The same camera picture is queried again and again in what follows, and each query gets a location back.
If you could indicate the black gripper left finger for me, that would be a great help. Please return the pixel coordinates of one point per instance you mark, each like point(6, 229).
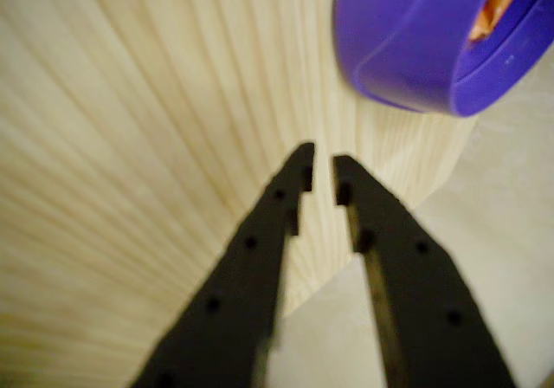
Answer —
point(225, 301)

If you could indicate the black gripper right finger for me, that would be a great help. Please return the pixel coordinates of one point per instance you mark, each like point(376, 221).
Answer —
point(428, 310)

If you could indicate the purple orange candy bar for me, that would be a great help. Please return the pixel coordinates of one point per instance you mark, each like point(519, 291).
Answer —
point(493, 11)

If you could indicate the purple bowl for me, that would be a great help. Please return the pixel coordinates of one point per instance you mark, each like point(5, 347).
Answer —
point(398, 37)

